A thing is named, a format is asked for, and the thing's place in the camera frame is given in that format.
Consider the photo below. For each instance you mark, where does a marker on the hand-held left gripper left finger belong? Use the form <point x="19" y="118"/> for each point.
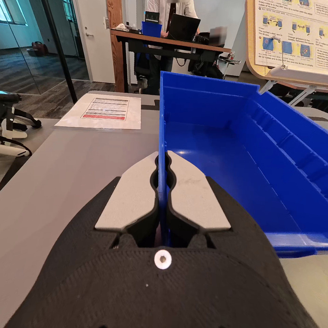
<point x="128" y="205"/>

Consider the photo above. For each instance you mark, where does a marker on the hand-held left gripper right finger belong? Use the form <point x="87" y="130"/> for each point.
<point x="197" y="205"/>

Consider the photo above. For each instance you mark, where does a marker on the blue plastic bin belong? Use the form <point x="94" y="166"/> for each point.
<point x="217" y="143"/>

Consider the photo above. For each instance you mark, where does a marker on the paper sheet in plastic sleeve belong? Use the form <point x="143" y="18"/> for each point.
<point x="71" y="120"/>

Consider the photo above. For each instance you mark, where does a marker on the spare hand-held gripper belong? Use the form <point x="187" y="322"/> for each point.
<point x="15" y="134"/>
<point x="12" y="151"/>

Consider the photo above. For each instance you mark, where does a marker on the white side table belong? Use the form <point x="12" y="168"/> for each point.
<point x="230" y="61"/>

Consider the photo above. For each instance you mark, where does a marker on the white door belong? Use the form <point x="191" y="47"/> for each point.
<point x="94" y="51"/>

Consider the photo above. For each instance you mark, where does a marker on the instruction sheet on wooden board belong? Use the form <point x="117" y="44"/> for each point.
<point x="249" y="51"/>

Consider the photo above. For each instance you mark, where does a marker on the black bag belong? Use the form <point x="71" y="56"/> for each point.
<point x="205" y="39"/>

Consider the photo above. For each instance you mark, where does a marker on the small blue bin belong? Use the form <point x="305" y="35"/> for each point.
<point x="151" y="29"/>

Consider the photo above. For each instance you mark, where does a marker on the white crumpled cloth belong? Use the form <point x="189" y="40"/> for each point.
<point x="121" y="27"/>

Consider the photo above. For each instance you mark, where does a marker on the black laptop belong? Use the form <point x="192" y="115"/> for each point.
<point x="183" y="27"/>

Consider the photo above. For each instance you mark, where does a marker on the red bag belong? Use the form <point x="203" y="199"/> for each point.
<point x="38" y="47"/>

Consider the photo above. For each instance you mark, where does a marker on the black sign holder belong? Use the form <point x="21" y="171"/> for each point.
<point x="152" y="16"/>

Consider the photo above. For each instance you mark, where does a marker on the black glass wall post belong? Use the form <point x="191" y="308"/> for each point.
<point x="60" y="51"/>

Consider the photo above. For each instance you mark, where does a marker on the wooden post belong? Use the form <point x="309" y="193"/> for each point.
<point x="114" y="15"/>

